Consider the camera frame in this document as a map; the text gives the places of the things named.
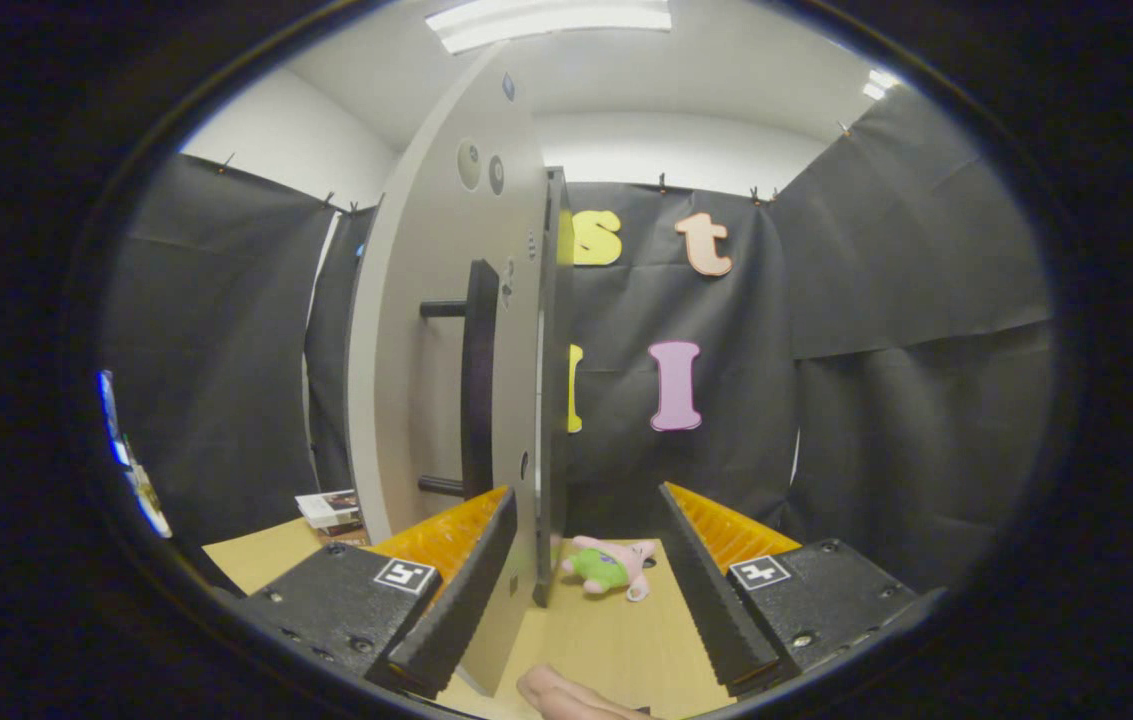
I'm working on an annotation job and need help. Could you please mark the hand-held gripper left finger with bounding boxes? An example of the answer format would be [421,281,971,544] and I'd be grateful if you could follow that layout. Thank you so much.
[224,485,519,701]

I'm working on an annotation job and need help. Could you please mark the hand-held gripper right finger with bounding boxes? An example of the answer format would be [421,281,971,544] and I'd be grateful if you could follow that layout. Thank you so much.
[658,481,937,698]

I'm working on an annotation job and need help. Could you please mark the beige shoe cabinet door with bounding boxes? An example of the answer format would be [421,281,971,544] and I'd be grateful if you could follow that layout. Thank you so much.
[346,45,552,698]

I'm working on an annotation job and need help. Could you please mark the dark grey shoe cabinet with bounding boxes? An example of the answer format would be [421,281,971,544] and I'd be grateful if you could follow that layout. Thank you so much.
[533,167,575,608]

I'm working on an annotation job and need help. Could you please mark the pink green plush toy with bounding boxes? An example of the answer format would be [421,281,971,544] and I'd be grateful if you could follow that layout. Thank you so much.
[562,535,658,602]

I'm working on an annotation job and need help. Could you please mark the stack of books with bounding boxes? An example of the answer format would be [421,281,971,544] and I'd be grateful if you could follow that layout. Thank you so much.
[294,489,367,546]

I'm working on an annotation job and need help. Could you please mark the black backdrop cloth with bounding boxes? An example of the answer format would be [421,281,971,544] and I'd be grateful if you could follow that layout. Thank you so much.
[96,90,1057,591]

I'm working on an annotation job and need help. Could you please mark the long ceiling light panel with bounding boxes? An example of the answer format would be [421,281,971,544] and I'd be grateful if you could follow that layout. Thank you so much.
[424,0,673,54]

